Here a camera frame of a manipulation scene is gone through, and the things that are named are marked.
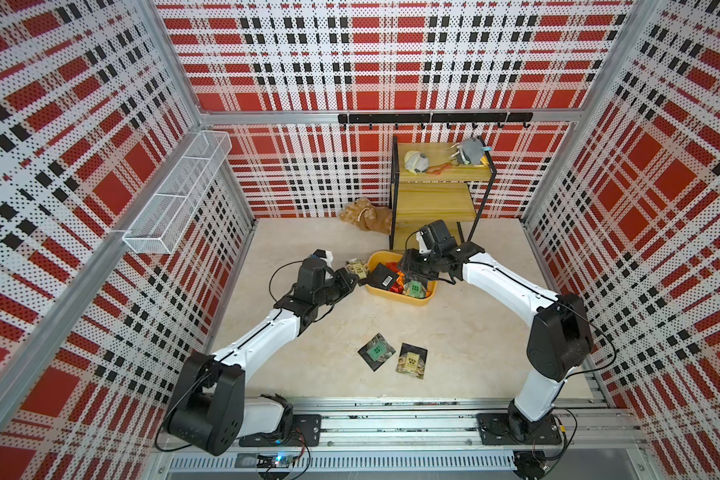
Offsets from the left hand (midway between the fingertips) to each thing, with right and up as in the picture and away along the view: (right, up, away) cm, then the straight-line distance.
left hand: (364, 277), depth 85 cm
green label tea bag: (+3, -22, +1) cm, 22 cm away
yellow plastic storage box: (+10, -6, +9) cm, 15 cm away
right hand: (+13, +3, +2) cm, 13 cm away
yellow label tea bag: (+14, -24, -1) cm, 28 cm away
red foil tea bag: (+9, +2, +20) cm, 22 cm away
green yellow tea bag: (+16, -5, +11) cm, 20 cm away
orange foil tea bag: (+11, -2, +13) cm, 17 cm away
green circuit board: (-20, -42, -16) cm, 49 cm away
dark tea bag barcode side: (+5, -1, +14) cm, 15 cm away
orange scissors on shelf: (+21, +32, +2) cm, 38 cm away
